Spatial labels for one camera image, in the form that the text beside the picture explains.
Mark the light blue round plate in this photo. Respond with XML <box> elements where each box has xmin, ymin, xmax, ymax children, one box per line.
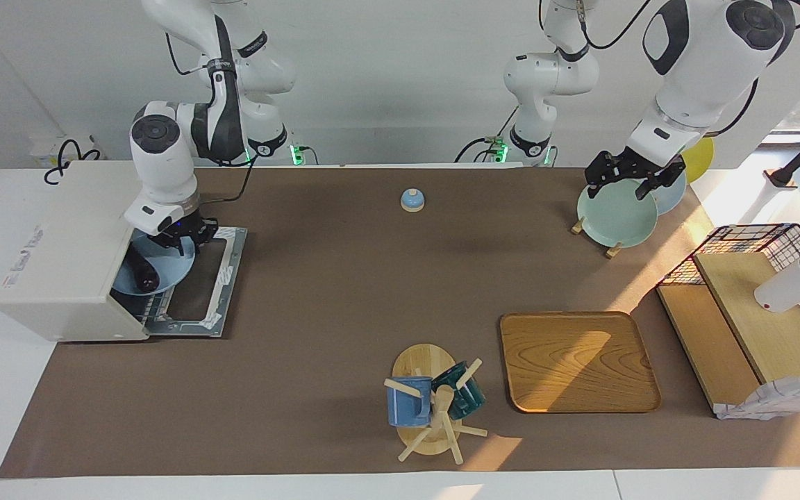
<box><xmin>112</xmin><ymin>229</ymin><xmax>197</xmax><ymax>297</ymax></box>

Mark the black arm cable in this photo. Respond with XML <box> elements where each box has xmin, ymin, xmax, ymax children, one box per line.
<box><xmin>537</xmin><ymin>0</ymin><xmax>654</xmax><ymax>51</ymax></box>
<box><xmin>164</xmin><ymin>31</ymin><xmax>259</xmax><ymax>206</ymax></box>

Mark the blue mug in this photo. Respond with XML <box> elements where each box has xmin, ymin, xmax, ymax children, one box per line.
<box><xmin>387</xmin><ymin>376</ymin><xmax>434</xmax><ymax>427</ymax></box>

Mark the wooden mug tree stand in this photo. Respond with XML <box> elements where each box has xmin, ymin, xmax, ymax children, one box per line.
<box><xmin>384</xmin><ymin>343</ymin><xmax>489</xmax><ymax>465</ymax></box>

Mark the dark purple eggplant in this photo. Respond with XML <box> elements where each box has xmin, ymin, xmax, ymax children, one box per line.
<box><xmin>126</xmin><ymin>247</ymin><xmax>160</xmax><ymax>293</ymax></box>

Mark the dark green mug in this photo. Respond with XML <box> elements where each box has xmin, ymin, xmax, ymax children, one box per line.
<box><xmin>432</xmin><ymin>361</ymin><xmax>486</xmax><ymax>420</ymax></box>

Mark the white blurry bottle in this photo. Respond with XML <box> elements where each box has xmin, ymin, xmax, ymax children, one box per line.
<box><xmin>753</xmin><ymin>235</ymin><xmax>800</xmax><ymax>314</ymax></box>

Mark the beige toaster oven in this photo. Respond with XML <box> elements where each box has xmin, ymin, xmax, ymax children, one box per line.
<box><xmin>0</xmin><ymin>161</ymin><xmax>248</xmax><ymax>342</ymax></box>

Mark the wooden plate rack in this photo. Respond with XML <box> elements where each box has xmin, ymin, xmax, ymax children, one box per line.
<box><xmin>571</xmin><ymin>215</ymin><xmax>624</xmax><ymax>260</ymax></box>

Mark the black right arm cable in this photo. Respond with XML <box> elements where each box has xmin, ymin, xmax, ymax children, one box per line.
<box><xmin>164</xmin><ymin>31</ymin><xmax>259</xmax><ymax>206</ymax></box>

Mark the brown table mat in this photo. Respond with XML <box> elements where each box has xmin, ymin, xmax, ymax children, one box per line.
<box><xmin>0</xmin><ymin>167</ymin><xmax>800</xmax><ymax>480</ymax></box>

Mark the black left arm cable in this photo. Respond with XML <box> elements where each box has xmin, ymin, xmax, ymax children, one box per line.
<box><xmin>537</xmin><ymin>0</ymin><xmax>654</xmax><ymax>51</ymax></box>

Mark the pale green plate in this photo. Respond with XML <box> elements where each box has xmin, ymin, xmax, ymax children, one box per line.
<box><xmin>576</xmin><ymin>179</ymin><xmax>659</xmax><ymax>249</ymax></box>

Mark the white patterned cloth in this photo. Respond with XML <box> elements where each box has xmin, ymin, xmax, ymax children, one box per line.
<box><xmin>715</xmin><ymin>374</ymin><xmax>800</xmax><ymax>422</ymax></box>

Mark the tangled black cable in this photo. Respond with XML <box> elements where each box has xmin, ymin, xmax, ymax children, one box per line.
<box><xmin>43</xmin><ymin>139</ymin><xmax>103</xmax><ymax>185</ymax></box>

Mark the wooden stepped shelf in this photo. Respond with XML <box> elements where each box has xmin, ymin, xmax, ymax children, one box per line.
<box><xmin>656</xmin><ymin>251</ymin><xmax>800</xmax><ymax>417</ymax></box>

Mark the yellow plate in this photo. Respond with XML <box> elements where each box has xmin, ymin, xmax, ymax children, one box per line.
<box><xmin>681</xmin><ymin>137</ymin><xmax>716</xmax><ymax>185</ymax></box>

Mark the black wire basket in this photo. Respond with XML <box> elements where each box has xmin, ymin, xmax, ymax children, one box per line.
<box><xmin>657</xmin><ymin>223</ymin><xmax>800</xmax><ymax>369</ymax></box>

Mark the pale blue racked plate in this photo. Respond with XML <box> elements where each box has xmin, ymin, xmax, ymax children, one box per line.
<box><xmin>650</xmin><ymin>170</ymin><xmax>688</xmax><ymax>216</ymax></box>

